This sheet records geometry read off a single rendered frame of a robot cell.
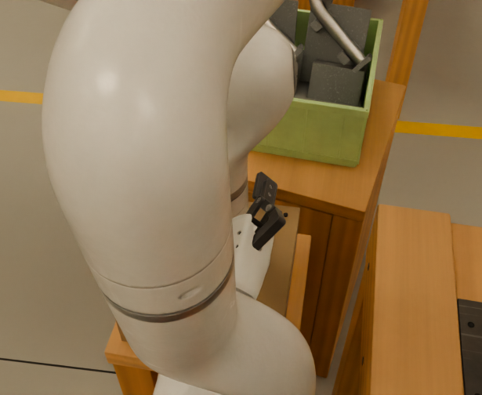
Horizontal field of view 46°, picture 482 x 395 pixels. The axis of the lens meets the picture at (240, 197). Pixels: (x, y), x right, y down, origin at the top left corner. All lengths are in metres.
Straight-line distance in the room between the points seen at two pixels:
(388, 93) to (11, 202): 1.61
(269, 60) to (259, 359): 0.35
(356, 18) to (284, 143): 0.36
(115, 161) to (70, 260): 2.02
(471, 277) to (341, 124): 0.44
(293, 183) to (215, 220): 1.04
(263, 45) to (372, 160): 0.78
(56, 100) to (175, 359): 0.22
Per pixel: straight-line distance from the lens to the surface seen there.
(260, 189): 0.68
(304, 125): 1.31
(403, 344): 0.97
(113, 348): 1.01
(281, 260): 0.97
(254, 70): 0.66
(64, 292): 2.17
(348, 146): 1.34
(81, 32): 0.26
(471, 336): 1.01
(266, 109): 0.68
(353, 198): 1.31
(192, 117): 0.25
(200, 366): 0.43
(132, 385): 1.10
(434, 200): 2.51
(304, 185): 1.32
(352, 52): 1.45
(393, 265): 1.05
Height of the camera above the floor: 1.71
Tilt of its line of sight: 46 degrees down
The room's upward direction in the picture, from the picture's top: straight up
